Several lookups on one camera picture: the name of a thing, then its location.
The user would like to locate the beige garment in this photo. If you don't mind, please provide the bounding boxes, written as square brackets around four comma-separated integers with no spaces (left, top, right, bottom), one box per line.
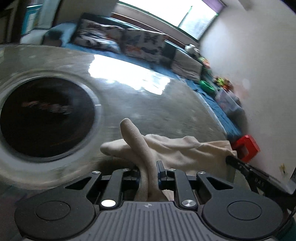
[100,118,237,202]

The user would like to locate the red plastic stool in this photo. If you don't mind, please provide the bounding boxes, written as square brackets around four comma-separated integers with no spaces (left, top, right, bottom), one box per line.
[231,135,260,163]

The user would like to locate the clear plastic storage box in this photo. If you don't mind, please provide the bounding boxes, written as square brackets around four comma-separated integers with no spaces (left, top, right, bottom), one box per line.
[215,89,244,118]

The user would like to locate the black round induction cooktop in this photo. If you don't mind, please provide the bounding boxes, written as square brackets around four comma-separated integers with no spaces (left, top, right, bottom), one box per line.
[1,77,97,163]

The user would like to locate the green plastic bowl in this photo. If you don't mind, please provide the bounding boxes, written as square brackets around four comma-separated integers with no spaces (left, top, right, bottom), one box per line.
[200,80,216,95]

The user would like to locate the plush toys pile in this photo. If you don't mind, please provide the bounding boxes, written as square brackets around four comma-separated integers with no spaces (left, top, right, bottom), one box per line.
[213,76,233,91]

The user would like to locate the grey plain cushion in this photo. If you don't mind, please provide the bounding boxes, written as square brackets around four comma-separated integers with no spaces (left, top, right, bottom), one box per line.
[171,49,203,82]

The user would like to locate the panda plush toy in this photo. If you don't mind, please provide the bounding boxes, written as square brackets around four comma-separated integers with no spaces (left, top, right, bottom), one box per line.
[185,44,200,57]

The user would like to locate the butterfly pillow right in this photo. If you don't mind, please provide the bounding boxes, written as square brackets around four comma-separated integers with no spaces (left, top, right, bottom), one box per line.
[122,28,167,64]

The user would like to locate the butterfly pillow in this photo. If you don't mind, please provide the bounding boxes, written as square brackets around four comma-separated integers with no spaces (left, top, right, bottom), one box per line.
[122,28,167,64]
[72,19,125,54]

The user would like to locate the blue corner sofa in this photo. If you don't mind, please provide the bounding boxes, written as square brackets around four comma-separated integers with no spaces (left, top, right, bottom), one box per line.
[42,22,243,142]

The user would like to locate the butterfly pillow left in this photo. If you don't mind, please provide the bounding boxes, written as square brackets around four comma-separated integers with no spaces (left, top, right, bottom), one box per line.
[72,19,125,54]

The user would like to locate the blue white cabinet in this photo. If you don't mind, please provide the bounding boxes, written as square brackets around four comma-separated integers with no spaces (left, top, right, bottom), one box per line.
[21,4,43,35]

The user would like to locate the window with green frame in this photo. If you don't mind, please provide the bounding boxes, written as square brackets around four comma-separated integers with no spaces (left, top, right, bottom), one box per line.
[113,0,226,43]

